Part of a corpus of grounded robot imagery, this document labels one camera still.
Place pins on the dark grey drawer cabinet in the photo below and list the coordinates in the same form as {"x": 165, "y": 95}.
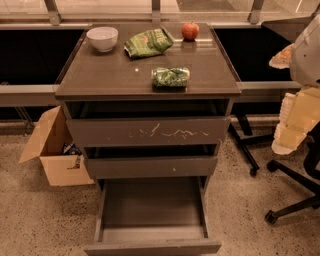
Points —
{"x": 114, "y": 76}

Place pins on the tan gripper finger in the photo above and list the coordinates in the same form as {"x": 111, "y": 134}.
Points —
{"x": 282, "y": 59}
{"x": 299, "y": 114}

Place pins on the green chip bag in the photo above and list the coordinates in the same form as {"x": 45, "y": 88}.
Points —
{"x": 148, "y": 43}

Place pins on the white ceramic bowl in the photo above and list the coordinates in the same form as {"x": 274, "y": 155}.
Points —
{"x": 103, "y": 39}

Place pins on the open bottom drawer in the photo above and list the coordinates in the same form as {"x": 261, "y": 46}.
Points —
{"x": 152, "y": 217}

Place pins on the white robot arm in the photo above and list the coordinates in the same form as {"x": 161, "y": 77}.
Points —
{"x": 305, "y": 58}

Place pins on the green soda can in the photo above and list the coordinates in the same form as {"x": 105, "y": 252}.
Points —
{"x": 170, "y": 77}

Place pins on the open cardboard box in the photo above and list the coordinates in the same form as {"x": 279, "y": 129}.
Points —
{"x": 47, "y": 143}

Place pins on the black folding stand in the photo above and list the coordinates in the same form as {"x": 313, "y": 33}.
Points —
{"x": 249, "y": 139}

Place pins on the items inside cardboard box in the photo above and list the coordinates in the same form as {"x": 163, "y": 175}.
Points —
{"x": 72, "y": 149}

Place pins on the middle drawer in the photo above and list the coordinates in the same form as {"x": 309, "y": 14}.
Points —
{"x": 151, "y": 161}

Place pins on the top drawer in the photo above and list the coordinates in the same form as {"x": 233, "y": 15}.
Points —
{"x": 147, "y": 123}

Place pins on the red apple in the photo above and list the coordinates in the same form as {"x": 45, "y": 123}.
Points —
{"x": 190, "y": 31}

